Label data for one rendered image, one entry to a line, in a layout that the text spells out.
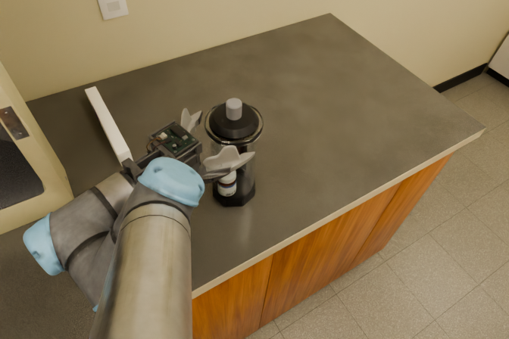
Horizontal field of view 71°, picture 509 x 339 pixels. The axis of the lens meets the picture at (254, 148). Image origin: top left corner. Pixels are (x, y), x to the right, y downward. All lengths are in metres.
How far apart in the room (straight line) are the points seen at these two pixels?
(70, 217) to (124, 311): 0.28
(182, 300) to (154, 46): 0.98
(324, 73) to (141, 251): 0.94
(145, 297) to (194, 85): 0.86
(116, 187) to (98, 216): 0.05
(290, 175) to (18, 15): 0.76
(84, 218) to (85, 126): 0.52
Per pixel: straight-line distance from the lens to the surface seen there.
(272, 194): 0.83
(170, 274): 0.32
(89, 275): 0.51
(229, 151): 0.59
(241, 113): 0.64
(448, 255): 2.07
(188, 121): 0.67
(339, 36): 1.37
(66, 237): 0.54
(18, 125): 0.71
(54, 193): 0.84
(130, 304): 0.29
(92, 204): 0.55
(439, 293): 1.96
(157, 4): 1.14
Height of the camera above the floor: 1.63
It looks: 49 degrees down
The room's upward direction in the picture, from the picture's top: 4 degrees clockwise
